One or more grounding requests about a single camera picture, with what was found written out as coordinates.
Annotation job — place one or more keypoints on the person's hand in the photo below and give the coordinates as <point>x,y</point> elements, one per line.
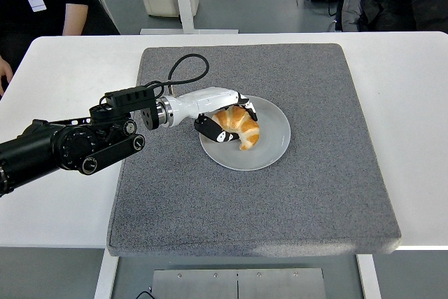
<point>4,71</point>

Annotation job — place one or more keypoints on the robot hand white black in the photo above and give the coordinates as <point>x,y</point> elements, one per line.
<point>199,101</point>

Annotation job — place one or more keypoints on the croissant bread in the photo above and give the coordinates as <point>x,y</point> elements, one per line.
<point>241,124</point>

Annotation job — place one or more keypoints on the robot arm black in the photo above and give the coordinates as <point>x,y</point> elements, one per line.
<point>42,145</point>

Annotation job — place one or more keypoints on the grey round plate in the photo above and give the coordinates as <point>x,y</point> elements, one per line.
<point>269,145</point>

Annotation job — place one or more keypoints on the grey metal plate with screws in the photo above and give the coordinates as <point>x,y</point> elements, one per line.
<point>210,285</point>

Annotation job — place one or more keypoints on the grey fabric mat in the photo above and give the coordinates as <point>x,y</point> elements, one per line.
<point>245,201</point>

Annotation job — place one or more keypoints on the white table leg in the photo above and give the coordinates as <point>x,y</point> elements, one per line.
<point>369,278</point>
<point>106,278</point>

